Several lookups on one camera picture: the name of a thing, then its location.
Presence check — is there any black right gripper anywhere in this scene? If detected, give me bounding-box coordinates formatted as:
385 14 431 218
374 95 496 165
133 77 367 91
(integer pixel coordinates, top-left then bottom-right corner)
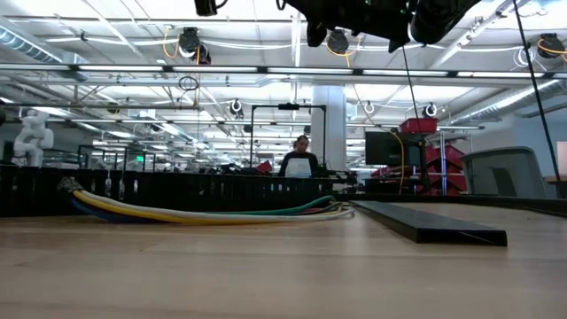
283 0 414 54

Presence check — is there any red cable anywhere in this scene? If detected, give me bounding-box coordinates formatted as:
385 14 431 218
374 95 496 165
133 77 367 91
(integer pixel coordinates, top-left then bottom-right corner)
290 206 340 216

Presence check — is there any black duct cover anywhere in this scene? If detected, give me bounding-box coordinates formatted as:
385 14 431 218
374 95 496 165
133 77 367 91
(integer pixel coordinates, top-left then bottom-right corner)
351 199 509 248

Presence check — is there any black slotted cable duct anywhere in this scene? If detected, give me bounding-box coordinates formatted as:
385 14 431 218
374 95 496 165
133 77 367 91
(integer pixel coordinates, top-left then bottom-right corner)
0 164 338 218

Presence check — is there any coloured wire bundle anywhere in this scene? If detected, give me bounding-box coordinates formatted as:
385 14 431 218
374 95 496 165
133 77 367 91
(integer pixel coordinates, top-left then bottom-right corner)
79 189 356 222

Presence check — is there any white round pillar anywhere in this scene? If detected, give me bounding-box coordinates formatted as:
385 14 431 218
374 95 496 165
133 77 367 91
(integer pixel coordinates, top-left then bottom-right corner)
310 85 348 173

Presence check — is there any red plastic bin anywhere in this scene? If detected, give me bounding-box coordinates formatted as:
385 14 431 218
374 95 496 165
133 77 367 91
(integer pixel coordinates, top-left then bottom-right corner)
399 117 439 136

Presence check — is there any black monitor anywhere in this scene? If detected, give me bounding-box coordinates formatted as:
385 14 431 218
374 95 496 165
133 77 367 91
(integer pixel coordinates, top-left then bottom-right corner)
364 130 413 167

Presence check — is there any person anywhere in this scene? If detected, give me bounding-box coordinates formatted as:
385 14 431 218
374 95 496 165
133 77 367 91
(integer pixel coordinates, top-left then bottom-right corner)
277 134 321 179

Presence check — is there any red storage bin stack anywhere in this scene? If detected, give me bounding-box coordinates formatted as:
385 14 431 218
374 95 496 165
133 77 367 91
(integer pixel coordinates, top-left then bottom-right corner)
415 144 470 197

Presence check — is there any long ceiling light strip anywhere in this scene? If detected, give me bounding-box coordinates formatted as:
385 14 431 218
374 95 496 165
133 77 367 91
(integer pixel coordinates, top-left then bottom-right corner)
0 64 567 79

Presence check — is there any white humanoid robot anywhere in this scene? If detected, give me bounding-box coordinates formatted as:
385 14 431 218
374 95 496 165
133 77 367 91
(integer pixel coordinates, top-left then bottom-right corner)
12 109 56 169

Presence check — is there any thin black hanging cable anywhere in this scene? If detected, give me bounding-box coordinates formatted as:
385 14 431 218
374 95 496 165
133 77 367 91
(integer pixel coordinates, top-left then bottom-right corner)
400 43 424 132

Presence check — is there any black gantry frame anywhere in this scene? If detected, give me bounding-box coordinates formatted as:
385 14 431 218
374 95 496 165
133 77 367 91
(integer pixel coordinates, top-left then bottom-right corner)
249 103 328 170

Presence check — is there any yellow hanging cable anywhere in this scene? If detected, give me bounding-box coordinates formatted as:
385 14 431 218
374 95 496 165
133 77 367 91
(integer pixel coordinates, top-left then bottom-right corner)
389 128 406 196

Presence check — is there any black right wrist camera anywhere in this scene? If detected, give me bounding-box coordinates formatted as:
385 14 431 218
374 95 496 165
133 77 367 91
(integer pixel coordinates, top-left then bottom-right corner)
193 0 219 18

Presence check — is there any silver ventilation duct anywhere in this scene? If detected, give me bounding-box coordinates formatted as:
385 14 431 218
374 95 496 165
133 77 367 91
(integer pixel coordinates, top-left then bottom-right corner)
0 24 89 83
447 78 567 127

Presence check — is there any thick black hanging cable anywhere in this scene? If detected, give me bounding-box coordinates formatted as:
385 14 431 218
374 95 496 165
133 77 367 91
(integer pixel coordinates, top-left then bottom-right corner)
512 0 563 183

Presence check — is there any black wire loop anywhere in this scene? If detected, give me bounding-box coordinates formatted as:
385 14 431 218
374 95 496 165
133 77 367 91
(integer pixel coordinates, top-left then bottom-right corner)
177 75 200 92

